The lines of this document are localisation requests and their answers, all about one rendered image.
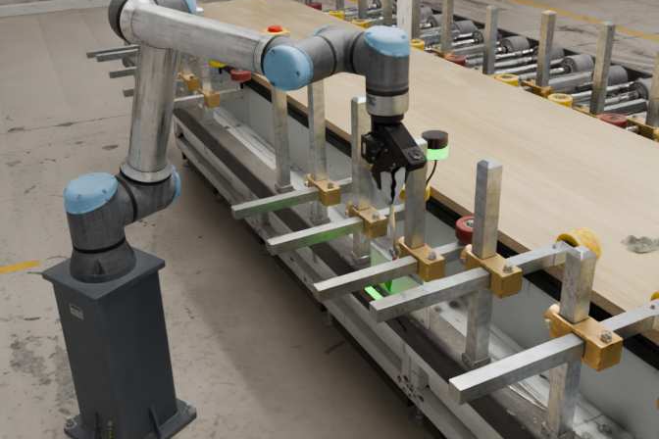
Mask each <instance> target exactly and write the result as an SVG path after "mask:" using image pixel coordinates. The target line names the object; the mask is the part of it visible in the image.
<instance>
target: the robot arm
mask: <svg viewBox="0 0 659 439"><path fill-rule="evenodd" d="M196 15H197V6H196V1H195V0H112V1H111V3H110V5H109V9H108V20H109V24H110V26H111V29H112V30H113V32H114V33H115V34H116V35H117V36H118V37H119V38H121V39H122V40H124V41H126V42H129V43H132V44H136V45H138V50H137V60H136V71H135V82H134V91H133V102H132V112H131V123H130V133H129V144H128V153H127V154H126V155H124V156H123V157H122V159H121V162H120V172H119V173H118V174H116V175H111V174H109V173H106V172H101V173H98V172H93V173H88V174H85V175H82V176H79V177H77V178H76V179H74V180H72V181H71V182H69V183H68V184H67V186H66V187H65V189H64V207H65V210H66V215H67V220H68V225H69V230H70V235H71V239H72V245H73V251H72V256H71V261H70V273H71V276H72V278H74V279H75V280H77V281H80V282H84V283H104V282H109V281H113V280H116V279H119V278H121V277H123V276H125V275H127V274H128V273H130V272H131V271H132V270H133V269H134V268H135V266H136V256H135V253H134V251H133V250H132V248H131V247H130V245H129V243H128V242H127V240H126V234H125V226H127V225H129V224H131V223H133V222H136V221H138V220H141V219H143V218H145V217H148V216H150V215H152V214H154V213H156V212H158V211H161V210H164V209H166V208H168V207H169V206H170V205H171V204H172V203H174V202H175V201H176V200H177V198H178V196H179V193H180V179H179V176H178V173H177V172H175V170H176V168H175V167H174V166H173V165H172V164H171V162H170V161H169V160H168V159H167V154H168V147H169V139H170V132H171V124H172V117H173V109H174V102H175V95H176V88H177V74H178V67H179V59H180V52H184V53H187V54H191V55H194V56H197V57H201V58H204V59H207V60H211V61H214V62H217V63H221V64H224V65H227V66H231V67H234V68H237V69H241V70H244V71H247V72H251V73H255V74H259V75H262V76H264V77H266V78H267V80H268V81H269V83H270V84H271V85H272V86H273V87H275V88H276V89H278V90H281V91H293V90H298V89H301V88H303V87H305V86H306V85H309V84H311V83H314V82H316V81H319V80H322V79H324V78H327V77H330V76H333V75H335V74H338V73H353V74H357V75H361V76H364V77H365V86H366V99H365V101H366V110H367V112H368V114H369V115H370V118H371V131H368V133H367V134H362V135H361V157H362V158H363V159H365V160H366V162H368V163H369V164H373V165H372V175H373V176H372V184H373V185H374V187H375V188H376V189H377V191H378V192H379V194H380V196H381V198H382V200H383V201H384V202H385V203H386V204H387V206H389V202H392V203H393V204H394V202H395V201H396V199H397V198H398V196H399V194H400V192H401V191H402V189H403V186H404V184H405V183H406V181H407V178H408V175H409V172H410V171H415V170H418V169H422V168H423V167H424V166H425V164H426V162H427V160H428V158H427V156H426V155H425V154H424V152H423V151H422V149H421V148H420V147H419V145H418V144H417V142H416V141H415V139H414V138H413V137H412V135H411V134H410V132H409V131H408V129H407V128H406V127H405V125H404V124H403V122H401V121H402V120H403V119H404V114H405V113H406V112H408V110H409V69H410V53H411V48H410V38H409V35H408V33H407V32H406V31H404V30H402V29H400V28H397V27H387V26H373V27H370V28H368V29H367V30H366V31H362V30H355V29H349V28H343V27H339V26H336V25H325V26H321V27H319V28H318V29H316V30H315V31H314V32H313V34H312V35H311V36H310V37H306V38H303V39H299V40H296V39H291V38H287V37H284V36H279V35H271V34H267V33H264V32H260V31H256V30H252V29H248V28H244V27H241V26H237V25H233V24H226V23H222V22H218V21H214V20H210V19H207V18H203V17H199V16H196ZM368 135H371V136H368ZM363 143H365V144H366V154H364V153H363ZM389 168H391V171H390V172H388V169H389ZM390 187H391V188H390ZM390 193H391V194H390Z"/></svg>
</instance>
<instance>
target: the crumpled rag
mask: <svg viewBox="0 0 659 439"><path fill-rule="evenodd" d="M620 243H621V244H622V245H626V246H628V248H627V251H635V252H638V253H639V252H647V253H650V252H649V251H651V250H656V249H657V248H659V238H658V237H657V238H654V239H651V238H649V237H647V236H642V237H640V238H636V237H635V236H634V235H629V236H628V237H627V238H623V239H622V240H621V241H620ZM657 250H658V249H657Z"/></svg>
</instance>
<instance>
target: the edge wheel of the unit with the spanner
mask: <svg viewBox="0 0 659 439"><path fill-rule="evenodd" d="M473 223H474V217H463V218H460V219H458V220H457V221H456V231H455V235H456V238H457V239H458V240H460V241H462V242H464V243H468V244H472V239H473Z"/></svg>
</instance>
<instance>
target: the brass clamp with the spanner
mask: <svg viewBox="0 0 659 439"><path fill-rule="evenodd" d="M395 246H398V247H399V248H400V251H401V254H400V256H399V259H401V258H405V257H408V256H412V257H413V258H415V259H416V260H417V261H418V272H416V275H417V276H418V277H420V278H421V279H422V280H423V281H424V282H430V281H434V280H437V279H440V278H443V277H444V268H445V259H444V258H443V257H442V256H440V255H439V254H438V253H436V251H435V250H434V249H432V248H431V247H430V246H428V245H427V244H426V243H425V246H421V247H418V248H414V249H411V248H410V247H409V246H407V245H406V244H405V243H404V236H403V237H401V238H400V239H399V240H398V241H397V243H396V245H395ZM430 252H435V253H436V256H437V260H435V261H430V260H429V259H428V256H429V253H430Z"/></svg>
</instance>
